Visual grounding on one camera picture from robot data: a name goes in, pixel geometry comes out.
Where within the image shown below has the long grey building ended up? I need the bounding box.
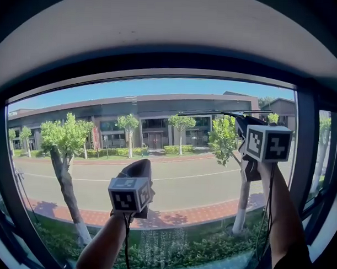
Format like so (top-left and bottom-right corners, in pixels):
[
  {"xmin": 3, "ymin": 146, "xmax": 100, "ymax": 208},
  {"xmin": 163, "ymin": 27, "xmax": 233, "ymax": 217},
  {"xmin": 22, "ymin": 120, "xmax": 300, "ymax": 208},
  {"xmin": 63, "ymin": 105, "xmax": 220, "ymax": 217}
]
[{"xmin": 6, "ymin": 83, "xmax": 261, "ymax": 160}]

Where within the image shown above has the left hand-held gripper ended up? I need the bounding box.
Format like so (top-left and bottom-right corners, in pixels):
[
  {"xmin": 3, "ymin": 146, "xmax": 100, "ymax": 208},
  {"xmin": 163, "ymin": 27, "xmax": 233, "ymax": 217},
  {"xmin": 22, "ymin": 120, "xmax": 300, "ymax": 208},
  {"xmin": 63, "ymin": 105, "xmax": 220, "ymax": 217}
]
[{"xmin": 106, "ymin": 158, "xmax": 157, "ymax": 219}]

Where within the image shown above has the person's left forearm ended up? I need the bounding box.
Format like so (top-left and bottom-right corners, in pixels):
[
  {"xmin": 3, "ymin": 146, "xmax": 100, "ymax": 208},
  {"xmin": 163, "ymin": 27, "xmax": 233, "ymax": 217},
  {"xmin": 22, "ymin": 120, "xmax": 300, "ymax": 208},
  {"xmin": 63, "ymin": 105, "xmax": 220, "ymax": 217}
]
[{"xmin": 75, "ymin": 209, "xmax": 133, "ymax": 269}]

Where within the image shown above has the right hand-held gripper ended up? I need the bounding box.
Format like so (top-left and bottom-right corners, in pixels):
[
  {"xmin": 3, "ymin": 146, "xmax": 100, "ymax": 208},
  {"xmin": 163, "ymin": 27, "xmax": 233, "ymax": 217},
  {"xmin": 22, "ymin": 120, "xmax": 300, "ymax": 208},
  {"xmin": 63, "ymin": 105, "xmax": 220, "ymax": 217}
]
[{"xmin": 233, "ymin": 115, "xmax": 293, "ymax": 182}]

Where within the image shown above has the person's right forearm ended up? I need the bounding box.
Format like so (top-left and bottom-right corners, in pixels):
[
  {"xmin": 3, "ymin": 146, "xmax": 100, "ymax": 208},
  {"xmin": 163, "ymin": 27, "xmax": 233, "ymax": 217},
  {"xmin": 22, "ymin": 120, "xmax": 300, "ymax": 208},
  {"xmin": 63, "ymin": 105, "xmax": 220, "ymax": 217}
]
[{"xmin": 254, "ymin": 161, "xmax": 309, "ymax": 263}]

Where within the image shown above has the row of green street trees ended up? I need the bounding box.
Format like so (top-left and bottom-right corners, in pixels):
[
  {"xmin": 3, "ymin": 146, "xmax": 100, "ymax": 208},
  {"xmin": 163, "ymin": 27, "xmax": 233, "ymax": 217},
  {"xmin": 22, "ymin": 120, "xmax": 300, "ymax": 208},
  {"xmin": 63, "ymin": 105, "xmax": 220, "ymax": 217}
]
[{"xmin": 3, "ymin": 103, "xmax": 333, "ymax": 256}]

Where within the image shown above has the green shrub bed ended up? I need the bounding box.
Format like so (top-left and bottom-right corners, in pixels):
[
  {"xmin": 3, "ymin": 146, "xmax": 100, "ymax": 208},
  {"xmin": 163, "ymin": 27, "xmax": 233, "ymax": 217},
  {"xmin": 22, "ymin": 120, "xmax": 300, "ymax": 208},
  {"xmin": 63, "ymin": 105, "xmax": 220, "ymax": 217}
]
[{"xmin": 28, "ymin": 208, "xmax": 268, "ymax": 269}]

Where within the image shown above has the dark brown gabled building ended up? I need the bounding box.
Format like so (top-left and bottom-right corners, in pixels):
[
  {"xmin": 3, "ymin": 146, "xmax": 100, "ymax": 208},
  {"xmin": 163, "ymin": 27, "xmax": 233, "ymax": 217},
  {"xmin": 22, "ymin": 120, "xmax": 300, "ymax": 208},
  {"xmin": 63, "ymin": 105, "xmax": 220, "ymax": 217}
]
[{"xmin": 259, "ymin": 97, "xmax": 297, "ymax": 124}]

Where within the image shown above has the narrow side window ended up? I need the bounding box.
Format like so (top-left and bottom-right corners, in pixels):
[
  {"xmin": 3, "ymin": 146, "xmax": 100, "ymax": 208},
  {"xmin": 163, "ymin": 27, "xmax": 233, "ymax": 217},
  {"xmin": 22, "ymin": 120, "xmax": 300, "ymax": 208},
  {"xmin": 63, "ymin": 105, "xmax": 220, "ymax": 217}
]
[{"xmin": 306, "ymin": 108, "xmax": 337, "ymax": 209}]

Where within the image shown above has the squeegee with blue handle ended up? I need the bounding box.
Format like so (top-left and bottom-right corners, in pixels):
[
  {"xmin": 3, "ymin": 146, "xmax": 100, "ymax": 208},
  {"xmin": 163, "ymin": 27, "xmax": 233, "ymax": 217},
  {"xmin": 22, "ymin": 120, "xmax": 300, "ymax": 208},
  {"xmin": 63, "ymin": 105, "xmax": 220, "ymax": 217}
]
[{"xmin": 178, "ymin": 107, "xmax": 274, "ymax": 121}]

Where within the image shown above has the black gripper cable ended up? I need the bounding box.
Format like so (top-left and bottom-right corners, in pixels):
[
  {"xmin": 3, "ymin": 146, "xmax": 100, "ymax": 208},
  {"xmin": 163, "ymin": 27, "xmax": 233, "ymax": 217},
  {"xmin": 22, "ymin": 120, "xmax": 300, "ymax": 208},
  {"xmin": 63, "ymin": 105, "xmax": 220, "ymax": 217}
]
[
  {"xmin": 121, "ymin": 212, "xmax": 135, "ymax": 269},
  {"xmin": 253, "ymin": 161, "xmax": 277, "ymax": 269}
]

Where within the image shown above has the red vertical banner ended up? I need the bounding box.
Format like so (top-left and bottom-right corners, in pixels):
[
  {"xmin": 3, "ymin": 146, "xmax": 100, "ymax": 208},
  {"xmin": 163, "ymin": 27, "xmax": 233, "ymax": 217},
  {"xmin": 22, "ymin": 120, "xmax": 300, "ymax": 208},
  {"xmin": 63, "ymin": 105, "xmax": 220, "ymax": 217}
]
[{"xmin": 92, "ymin": 127, "xmax": 101, "ymax": 150}]

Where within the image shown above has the large window glass pane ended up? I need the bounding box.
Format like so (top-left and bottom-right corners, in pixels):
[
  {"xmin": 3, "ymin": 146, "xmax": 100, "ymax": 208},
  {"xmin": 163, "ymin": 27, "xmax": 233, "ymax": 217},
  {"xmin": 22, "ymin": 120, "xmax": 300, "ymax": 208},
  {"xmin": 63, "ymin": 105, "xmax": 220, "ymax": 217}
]
[{"xmin": 1, "ymin": 72, "xmax": 298, "ymax": 269}]

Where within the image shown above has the person's black shirt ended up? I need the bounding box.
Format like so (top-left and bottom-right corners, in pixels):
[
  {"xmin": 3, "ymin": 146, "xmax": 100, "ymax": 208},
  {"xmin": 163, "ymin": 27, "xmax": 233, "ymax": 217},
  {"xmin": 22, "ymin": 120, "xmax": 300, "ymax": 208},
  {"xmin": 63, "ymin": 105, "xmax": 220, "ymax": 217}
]
[{"xmin": 268, "ymin": 243, "xmax": 320, "ymax": 269}]

